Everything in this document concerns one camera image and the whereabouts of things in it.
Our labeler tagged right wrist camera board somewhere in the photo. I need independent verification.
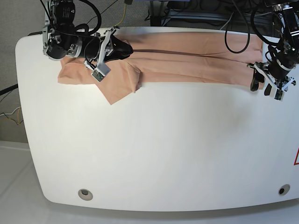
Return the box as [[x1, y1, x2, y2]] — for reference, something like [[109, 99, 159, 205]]
[[92, 63, 111, 82]]

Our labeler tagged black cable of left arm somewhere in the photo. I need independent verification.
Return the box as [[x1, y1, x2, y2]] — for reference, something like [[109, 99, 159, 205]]
[[224, 0, 285, 55]]

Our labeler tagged red triangle warning sticker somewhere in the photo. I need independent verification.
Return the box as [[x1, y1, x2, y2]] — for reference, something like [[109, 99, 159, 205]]
[[294, 149, 299, 165]]

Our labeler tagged yellow cable on floor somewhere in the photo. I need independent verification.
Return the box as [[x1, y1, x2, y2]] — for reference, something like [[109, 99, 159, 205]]
[[111, 2, 128, 28]]

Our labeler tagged peach orange T-shirt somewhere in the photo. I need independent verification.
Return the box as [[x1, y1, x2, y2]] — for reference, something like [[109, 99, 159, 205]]
[[58, 32, 263, 104]]

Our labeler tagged black bar at left edge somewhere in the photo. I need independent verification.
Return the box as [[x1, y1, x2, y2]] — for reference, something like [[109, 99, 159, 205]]
[[0, 84, 18, 96]]

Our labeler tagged left table cable grommet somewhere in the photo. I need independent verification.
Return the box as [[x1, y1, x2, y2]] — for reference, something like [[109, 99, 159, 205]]
[[78, 189, 93, 201]]

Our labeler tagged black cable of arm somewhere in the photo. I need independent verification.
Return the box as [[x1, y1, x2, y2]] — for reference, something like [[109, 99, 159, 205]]
[[224, 0, 285, 55], [77, 0, 102, 35]]

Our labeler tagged white cable at left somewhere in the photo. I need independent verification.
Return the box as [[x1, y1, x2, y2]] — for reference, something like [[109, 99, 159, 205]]
[[0, 106, 22, 117]]

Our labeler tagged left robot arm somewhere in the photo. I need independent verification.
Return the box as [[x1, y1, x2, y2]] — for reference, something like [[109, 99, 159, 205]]
[[247, 0, 299, 100]]

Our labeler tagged aluminium frame rack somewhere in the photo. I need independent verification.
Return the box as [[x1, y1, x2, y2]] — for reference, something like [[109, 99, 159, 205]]
[[145, 0, 245, 30]]

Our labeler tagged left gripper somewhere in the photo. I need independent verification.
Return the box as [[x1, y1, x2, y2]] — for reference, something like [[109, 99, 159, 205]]
[[247, 58, 297, 96]]

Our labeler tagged right table cable grommet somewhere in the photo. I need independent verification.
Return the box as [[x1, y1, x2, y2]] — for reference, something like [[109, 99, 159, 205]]
[[278, 184, 291, 196]]

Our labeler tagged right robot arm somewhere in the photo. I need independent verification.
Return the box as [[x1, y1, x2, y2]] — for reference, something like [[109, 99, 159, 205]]
[[42, 0, 133, 71]]

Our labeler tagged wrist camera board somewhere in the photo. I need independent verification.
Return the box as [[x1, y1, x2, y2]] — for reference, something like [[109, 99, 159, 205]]
[[274, 89, 285, 101], [92, 63, 111, 82]]

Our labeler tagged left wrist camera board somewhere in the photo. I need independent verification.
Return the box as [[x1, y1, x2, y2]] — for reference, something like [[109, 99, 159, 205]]
[[274, 89, 285, 101]]

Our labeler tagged table cable grommet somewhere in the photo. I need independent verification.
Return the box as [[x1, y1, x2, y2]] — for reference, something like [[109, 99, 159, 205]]
[[78, 189, 93, 201], [278, 184, 291, 196]]

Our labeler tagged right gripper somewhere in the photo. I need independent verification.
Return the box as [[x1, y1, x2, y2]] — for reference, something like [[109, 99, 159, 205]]
[[79, 27, 133, 70]]

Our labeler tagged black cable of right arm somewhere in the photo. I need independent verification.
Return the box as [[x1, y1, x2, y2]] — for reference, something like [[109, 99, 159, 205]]
[[77, 0, 102, 35]]

